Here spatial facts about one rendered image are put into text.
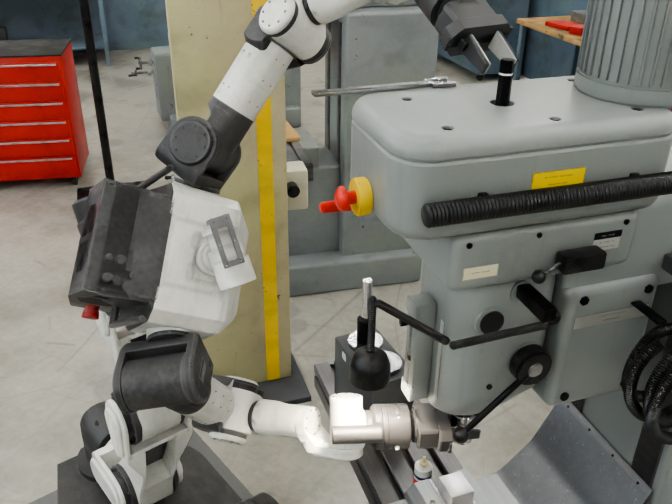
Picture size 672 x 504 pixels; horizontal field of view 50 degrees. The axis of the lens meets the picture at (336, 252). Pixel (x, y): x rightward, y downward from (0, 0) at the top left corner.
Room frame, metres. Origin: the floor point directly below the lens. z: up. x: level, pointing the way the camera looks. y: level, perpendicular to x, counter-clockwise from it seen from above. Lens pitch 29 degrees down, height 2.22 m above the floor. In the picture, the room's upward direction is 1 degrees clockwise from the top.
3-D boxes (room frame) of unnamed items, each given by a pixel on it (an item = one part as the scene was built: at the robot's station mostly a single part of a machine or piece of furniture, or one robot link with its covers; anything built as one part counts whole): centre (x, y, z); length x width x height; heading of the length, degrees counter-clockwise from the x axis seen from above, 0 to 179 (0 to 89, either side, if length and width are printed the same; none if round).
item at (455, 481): (1.08, -0.26, 1.05); 0.06 x 0.05 x 0.06; 21
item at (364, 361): (1.00, -0.06, 1.45); 0.07 x 0.07 x 0.06
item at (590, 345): (1.15, -0.44, 1.47); 0.24 x 0.19 x 0.26; 19
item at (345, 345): (1.47, -0.10, 1.03); 0.22 x 0.12 x 0.20; 25
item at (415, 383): (1.06, -0.15, 1.45); 0.04 x 0.04 x 0.21; 19
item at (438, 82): (1.16, -0.07, 1.89); 0.24 x 0.04 x 0.01; 110
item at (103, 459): (1.50, 0.56, 0.68); 0.21 x 0.20 x 0.13; 39
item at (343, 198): (1.01, -0.01, 1.76); 0.04 x 0.03 x 0.04; 19
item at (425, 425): (1.09, -0.16, 1.23); 0.13 x 0.12 x 0.10; 4
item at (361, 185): (1.02, -0.04, 1.76); 0.06 x 0.02 x 0.06; 19
